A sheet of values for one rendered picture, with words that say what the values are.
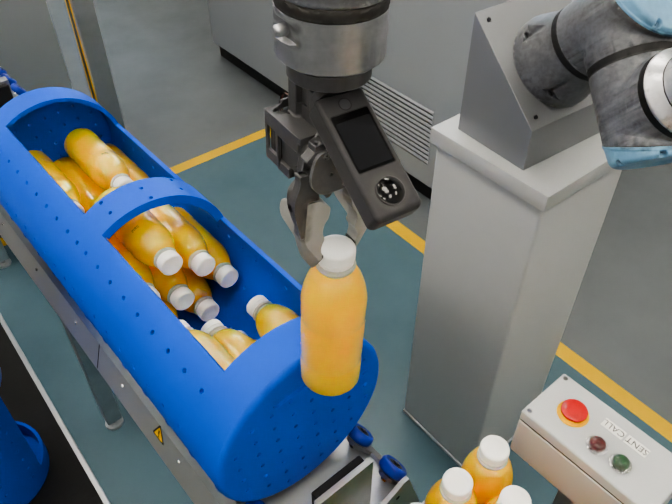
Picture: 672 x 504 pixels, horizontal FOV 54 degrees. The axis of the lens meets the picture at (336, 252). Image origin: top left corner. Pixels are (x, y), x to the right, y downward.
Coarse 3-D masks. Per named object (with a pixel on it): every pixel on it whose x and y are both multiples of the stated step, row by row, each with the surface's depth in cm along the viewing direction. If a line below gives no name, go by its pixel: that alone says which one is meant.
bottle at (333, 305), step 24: (312, 288) 67; (336, 288) 66; (360, 288) 68; (312, 312) 68; (336, 312) 67; (360, 312) 69; (312, 336) 71; (336, 336) 70; (360, 336) 72; (312, 360) 73; (336, 360) 72; (360, 360) 77; (312, 384) 76; (336, 384) 75
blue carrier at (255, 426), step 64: (0, 128) 125; (64, 128) 139; (0, 192) 125; (64, 192) 111; (128, 192) 107; (192, 192) 112; (64, 256) 107; (256, 256) 114; (128, 320) 95; (192, 320) 123; (192, 384) 86; (256, 384) 81; (192, 448) 88; (256, 448) 86; (320, 448) 99
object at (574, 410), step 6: (564, 402) 92; (570, 402) 92; (576, 402) 92; (564, 408) 91; (570, 408) 91; (576, 408) 91; (582, 408) 91; (564, 414) 91; (570, 414) 91; (576, 414) 91; (582, 414) 91; (570, 420) 90; (576, 420) 90; (582, 420) 90
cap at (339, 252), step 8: (328, 240) 66; (336, 240) 66; (344, 240) 66; (328, 248) 66; (336, 248) 66; (344, 248) 66; (352, 248) 66; (328, 256) 65; (336, 256) 65; (344, 256) 65; (352, 256) 65; (320, 264) 66; (328, 264) 65; (336, 264) 65; (344, 264) 65; (352, 264) 66; (336, 272) 66
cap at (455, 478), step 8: (448, 472) 85; (456, 472) 85; (464, 472) 85; (448, 480) 84; (456, 480) 84; (464, 480) 84; (472, 480) 84; (448, 488) 83; (456, 488) 83; (464, 488) 83; (448, 496) 84; (456, 496) 83; (464, 496) 83
